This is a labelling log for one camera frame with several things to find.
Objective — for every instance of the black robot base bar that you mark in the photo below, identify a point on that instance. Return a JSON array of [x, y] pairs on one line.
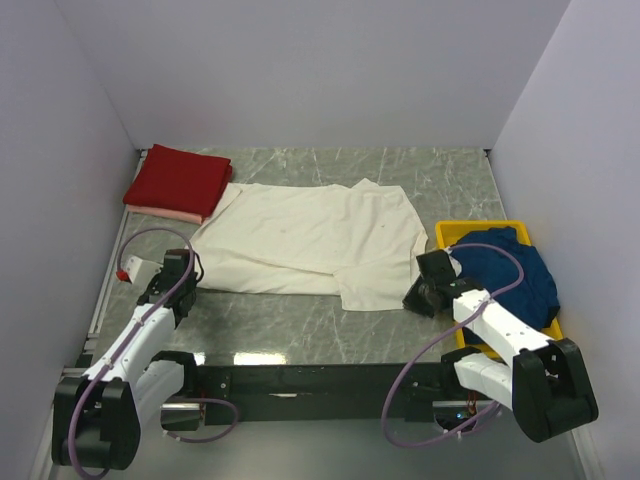
[[313, 392]]

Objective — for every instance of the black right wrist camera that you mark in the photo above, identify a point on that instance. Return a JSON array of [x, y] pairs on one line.
[[436, 268]]

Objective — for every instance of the white t shirt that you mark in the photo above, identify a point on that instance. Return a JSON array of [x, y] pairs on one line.
[[358, 243]]

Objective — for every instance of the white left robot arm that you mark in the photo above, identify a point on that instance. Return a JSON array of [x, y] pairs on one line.
[[98, 416]]

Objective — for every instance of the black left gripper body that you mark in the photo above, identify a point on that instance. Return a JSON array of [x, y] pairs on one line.
[[191, 288]]

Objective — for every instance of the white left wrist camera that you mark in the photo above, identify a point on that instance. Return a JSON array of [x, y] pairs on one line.
[[135, 271]]

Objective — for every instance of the blue t shirt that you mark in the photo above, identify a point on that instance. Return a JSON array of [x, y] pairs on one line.
[[520, 270]]

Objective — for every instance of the red folded t shirt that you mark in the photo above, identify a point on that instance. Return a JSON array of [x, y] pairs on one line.
[[180, 180]]

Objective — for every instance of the yellow plastic bin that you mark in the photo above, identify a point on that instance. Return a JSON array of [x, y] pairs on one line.
[[449, 232]]

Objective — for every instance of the pink folded t shirt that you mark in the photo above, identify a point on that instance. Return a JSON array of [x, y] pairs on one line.
[[187, 217]]

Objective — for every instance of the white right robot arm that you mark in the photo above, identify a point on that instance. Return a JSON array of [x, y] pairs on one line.
[[543, 381]]

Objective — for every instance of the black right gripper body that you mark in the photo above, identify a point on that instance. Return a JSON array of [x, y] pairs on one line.
[[418, 298]]

